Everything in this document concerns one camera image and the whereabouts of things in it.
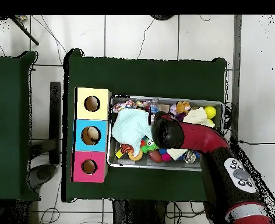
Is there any wooden box with three holes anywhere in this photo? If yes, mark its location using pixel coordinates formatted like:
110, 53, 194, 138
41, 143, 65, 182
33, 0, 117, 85
70, 86, 112, 183

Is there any cream muslin cloth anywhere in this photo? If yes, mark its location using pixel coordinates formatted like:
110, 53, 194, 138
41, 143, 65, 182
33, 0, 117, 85
166, 106, 216, 161

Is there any dark green table cloth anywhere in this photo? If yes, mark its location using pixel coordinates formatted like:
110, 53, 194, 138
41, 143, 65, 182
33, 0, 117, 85
61, 48, 228, 203
0, 50, 41, 202

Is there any black upright panel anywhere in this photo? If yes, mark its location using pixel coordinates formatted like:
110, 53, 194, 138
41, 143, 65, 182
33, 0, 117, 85
48, 80, 62, 165

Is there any black tripod leg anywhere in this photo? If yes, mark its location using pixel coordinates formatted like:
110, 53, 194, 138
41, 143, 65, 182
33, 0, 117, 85
10, 15, 40, 47

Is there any green spiky toy with eyes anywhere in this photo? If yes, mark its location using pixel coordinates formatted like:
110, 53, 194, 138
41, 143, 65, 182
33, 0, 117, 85
140, 137, 160, 154

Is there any brown toy football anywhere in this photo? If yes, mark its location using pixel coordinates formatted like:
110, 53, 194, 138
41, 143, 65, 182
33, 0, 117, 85
148, 149, 163, 163

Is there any brown plush animal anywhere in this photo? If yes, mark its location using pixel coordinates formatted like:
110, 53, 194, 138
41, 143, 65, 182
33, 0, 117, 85
175, 100, 191, 115

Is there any orange tiger plush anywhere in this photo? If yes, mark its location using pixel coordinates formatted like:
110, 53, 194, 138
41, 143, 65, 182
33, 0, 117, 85
119, 143, 135, 155

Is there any black round object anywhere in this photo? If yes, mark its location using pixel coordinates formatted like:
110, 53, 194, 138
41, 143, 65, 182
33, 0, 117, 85
150, 15, 175, 21

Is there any mint green muslin cloth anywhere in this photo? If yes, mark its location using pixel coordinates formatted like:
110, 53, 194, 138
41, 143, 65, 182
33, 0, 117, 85
111, 107, 153, 158

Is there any black cable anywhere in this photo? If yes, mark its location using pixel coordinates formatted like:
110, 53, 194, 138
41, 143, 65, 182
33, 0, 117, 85
222, 101, 275, 146

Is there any dark grey floor base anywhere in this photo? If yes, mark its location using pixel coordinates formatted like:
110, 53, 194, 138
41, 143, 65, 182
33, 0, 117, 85
26, 163, 57, 190

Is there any silver wire mesh bin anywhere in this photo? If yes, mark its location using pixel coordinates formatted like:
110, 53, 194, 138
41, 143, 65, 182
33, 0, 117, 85
106, 94, 225, 173

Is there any yellow ball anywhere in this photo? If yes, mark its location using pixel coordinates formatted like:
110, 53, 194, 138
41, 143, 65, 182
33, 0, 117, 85
203, 106, 217, 120

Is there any crumpled confetti print paper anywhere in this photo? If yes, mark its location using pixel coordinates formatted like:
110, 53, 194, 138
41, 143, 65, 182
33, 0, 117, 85
112, 100, 135, 113

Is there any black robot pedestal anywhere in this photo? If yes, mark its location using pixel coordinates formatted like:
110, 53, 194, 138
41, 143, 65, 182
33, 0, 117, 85
112, 199, 169, 224

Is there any crumpled polka dot paper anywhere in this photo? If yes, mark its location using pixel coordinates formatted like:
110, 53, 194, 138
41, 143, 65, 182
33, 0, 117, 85
132, 100, 152, 110

